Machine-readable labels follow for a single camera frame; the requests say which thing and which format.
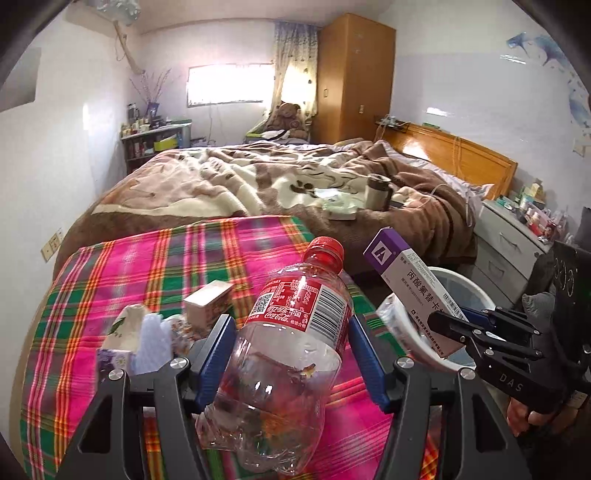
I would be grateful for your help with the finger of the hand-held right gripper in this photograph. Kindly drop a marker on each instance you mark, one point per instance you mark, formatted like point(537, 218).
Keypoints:
point(503, 318)
point(452, 325)

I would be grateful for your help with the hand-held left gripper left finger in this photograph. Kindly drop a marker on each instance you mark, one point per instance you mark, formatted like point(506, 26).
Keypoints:
point(217, 350)

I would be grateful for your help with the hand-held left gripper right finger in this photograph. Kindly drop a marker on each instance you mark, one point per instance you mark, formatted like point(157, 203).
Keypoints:
point(364, 355)

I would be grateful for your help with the brown printed snack wrapper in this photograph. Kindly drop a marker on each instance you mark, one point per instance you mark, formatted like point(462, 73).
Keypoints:
point(182, 332)

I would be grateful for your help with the white plastic bin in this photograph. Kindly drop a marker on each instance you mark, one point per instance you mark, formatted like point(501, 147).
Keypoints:
point(461, 281)

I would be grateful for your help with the purple and white medicine box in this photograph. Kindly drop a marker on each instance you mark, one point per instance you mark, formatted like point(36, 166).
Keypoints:
point(415, 272)

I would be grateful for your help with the clear plastic bottle red cap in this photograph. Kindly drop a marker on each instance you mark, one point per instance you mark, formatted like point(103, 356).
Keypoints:
point(286, 350)

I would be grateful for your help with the person's right hand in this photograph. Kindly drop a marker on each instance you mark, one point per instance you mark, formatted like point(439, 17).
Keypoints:
point(538, 419)

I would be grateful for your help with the small cream carton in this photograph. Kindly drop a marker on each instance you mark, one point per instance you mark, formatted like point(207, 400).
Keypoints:
point(207, 300)

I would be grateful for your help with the white foam pad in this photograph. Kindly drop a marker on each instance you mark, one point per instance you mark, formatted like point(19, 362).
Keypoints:
point(150, 341)

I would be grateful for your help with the white nightstand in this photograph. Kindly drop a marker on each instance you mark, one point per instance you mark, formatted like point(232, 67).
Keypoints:
point(503, 244)

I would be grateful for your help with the purple floral packet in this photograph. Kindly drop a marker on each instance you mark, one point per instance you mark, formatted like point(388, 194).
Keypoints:
point(113, 361)

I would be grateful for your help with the pink and green plaid cloth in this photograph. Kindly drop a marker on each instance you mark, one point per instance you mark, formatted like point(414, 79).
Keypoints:
point(138, 263)

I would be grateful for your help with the light purple pillow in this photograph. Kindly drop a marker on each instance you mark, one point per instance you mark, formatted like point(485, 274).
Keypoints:
point(457, 184)

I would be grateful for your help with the white tissue pack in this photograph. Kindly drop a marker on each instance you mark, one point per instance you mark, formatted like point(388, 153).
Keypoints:
point(339, 210)

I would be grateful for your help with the steel thermos mug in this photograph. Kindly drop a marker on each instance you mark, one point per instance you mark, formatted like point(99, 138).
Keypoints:
point(377, 194)

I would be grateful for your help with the wooden bed headboard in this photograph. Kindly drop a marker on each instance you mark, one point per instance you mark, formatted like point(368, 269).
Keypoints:
point(461, 157)

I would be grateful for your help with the brown and cream blanket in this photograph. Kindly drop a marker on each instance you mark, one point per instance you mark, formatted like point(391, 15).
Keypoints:
point(231, 180)

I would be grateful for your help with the power strip with plugs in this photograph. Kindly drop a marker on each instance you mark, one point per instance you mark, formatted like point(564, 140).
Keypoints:
point(392, 123)

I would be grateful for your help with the dark cluttered shelf unit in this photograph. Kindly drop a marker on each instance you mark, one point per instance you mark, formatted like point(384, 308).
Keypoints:
point(138, 152)

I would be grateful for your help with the brown teddy bear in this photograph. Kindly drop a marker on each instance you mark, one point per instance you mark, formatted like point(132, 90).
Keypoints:
point(286, 117)

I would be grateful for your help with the wooden wardrobe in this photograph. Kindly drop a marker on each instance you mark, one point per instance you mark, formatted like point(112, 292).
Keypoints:
point(355, 78)

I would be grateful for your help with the bright window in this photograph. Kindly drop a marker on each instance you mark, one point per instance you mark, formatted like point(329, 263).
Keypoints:
point(231, 85)

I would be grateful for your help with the dried flower branches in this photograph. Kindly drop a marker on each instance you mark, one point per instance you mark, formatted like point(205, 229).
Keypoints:
point(150, 92)

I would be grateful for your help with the patterned curtain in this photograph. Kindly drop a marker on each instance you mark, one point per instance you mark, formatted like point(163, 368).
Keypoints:
point(295, 55)

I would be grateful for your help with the beige wall socket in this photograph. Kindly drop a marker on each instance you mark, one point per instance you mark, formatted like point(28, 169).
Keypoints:
point(51, 247)

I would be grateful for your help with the blue dolphin wall sticker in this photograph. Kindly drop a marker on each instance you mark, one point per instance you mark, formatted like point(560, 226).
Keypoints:
point(545, 48)

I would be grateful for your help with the covered wall air conditioner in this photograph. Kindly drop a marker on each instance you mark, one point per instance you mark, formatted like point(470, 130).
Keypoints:
point(106, 9)

